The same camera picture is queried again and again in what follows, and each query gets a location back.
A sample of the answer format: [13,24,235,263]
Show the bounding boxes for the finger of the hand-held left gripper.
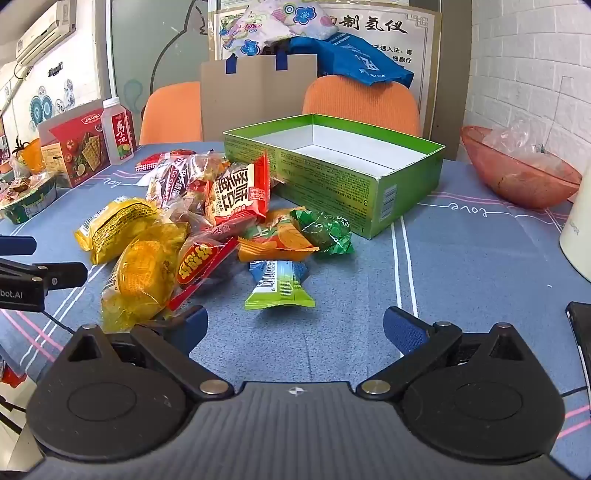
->
[0,258,89,294]
[0,236,37,256]

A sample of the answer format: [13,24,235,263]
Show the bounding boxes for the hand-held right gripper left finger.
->
[62,305,235,402]

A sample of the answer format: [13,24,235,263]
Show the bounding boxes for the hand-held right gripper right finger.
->
[355,305,532,401]

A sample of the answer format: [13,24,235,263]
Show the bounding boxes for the red yellow-print snack packet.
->
[167,226,252,311]

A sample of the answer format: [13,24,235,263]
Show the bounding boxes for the yellow printed snack packet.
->
[74,198,163,265]

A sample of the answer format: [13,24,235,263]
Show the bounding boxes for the clear yellow cake packet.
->
[100,224,191,333]

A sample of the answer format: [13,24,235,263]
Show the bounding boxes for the green blue snack packet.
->
[244,259,317,311]

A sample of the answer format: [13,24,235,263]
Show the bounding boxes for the orange chip packet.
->
[238,210,320,263]

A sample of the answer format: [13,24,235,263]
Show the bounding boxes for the green candy packet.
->
[290,208,355,256]

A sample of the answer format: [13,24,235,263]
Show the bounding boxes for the green cardboard box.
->
[223,113,446,240]

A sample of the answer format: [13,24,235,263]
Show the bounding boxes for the orange-red white-label snack packet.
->
[203,150,271,227]

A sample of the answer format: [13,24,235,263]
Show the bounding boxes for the red striped snack packet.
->
[135,150,197,174]

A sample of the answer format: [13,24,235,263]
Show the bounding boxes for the green instant noodle bowl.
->
[0,173,59,226]

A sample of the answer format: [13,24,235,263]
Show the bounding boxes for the orange plastic container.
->
[11,137,45,176]

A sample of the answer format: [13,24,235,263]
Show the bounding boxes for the blue printed tablecloth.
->
[0,141,591,480]

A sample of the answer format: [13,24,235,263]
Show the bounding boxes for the red cracker box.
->
[38,100,112,188]

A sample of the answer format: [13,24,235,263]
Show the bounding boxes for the red label drink bottle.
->
[100,97,137,165]

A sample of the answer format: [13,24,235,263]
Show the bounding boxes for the black flat device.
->
[565,301,591,366]

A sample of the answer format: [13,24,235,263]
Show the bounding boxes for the red plastic basket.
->
[461,126,583,211]

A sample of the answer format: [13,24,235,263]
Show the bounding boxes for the orange chair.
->
[139,82,204,146]
[302,75,422,137]

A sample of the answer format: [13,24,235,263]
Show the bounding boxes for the white kettle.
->
[558,161,591,283]

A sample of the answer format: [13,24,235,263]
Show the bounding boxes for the white air conditioner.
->
[15,0,77,68]

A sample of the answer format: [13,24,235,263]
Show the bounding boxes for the clear plastic bag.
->
[482,120,565,157]

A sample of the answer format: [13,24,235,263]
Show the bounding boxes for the blue plastic bag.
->
[288,34,414,88]

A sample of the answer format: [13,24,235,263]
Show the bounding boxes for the floral print bag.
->
[221,0,341,58]

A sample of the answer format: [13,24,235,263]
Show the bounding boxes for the blue plate wall decals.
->
[28,78,75,126]

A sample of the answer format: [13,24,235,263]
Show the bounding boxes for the calligraphy wall poster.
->
[208,7,443,139]

